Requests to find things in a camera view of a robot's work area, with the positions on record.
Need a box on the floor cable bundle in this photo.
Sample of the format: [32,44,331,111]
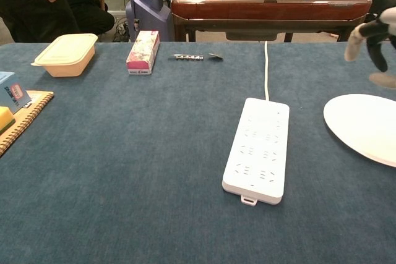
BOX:
[111,16,130,43]

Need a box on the brown spiral notebook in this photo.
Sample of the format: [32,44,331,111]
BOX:
[0,90,54,157]

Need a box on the person in black clothes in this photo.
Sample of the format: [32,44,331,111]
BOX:
[0,0,80,43]

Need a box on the white round plate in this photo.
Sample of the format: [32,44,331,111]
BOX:
[323,93,396,168]

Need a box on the yellow green sponge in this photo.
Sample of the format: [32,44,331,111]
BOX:
[0,106,16,135]

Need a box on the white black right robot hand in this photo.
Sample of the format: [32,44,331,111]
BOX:
[344,6,396,89]

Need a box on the light blue card box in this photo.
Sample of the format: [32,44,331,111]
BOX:
[0,71,32,114]

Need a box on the blue tablecloth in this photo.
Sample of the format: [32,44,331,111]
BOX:
[0,41,396,264]

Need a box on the white power strip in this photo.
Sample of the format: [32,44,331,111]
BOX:
[222,97,290,208]

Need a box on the purple machine base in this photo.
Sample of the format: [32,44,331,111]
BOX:
[125,0,174,42]

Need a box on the beaded metal spoon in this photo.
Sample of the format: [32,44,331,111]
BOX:
[168,53,224,62]

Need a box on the seated person in black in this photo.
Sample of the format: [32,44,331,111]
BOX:
[61,0,116,35]

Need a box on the pink white carton box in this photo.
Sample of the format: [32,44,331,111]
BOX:
[126,30,161,75]

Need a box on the brown mahjong table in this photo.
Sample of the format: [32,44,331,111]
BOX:
[170,0,373,43]

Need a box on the cream lidded plastic container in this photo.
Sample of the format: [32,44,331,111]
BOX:
[30,33,98,78]

